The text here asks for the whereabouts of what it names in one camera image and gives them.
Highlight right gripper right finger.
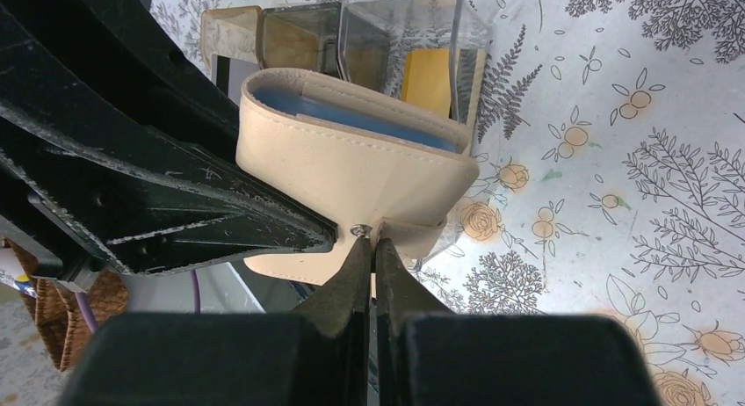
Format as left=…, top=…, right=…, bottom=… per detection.
left=374, top=239, right=661, bottom=405

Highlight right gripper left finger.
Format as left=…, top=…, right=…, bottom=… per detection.
left=60, top=238, right=373, bottom=405

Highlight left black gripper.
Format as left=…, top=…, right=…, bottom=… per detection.
left=1, top=0, right=336, bottom=276

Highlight gold magnetic stripe cards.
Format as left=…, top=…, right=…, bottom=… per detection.
left=401, top=47, right=487, bottom=127

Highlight silver magnetic stripe cards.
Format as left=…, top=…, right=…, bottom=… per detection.
left=210, top=54, right=260, bottom=105

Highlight amber transparent card holder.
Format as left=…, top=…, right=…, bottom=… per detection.
left=199, top=5, right=262, bottom=75

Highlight smoky black card holder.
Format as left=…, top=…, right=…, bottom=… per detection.
left=256, top=2, right=341, bottom=78

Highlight clear transparent card holder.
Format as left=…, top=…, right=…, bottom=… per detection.
left=337, top=0, right=491, bottom=128

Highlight woven brown mat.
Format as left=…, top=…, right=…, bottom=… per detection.
left=1, top=238, right=129, bottom=372

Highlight floral patterned table mat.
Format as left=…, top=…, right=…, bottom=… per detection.
left=148, top=0, right=745, bottom=406

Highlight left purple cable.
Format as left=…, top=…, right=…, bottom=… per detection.
left=72, top=269, right=202, bottom=335

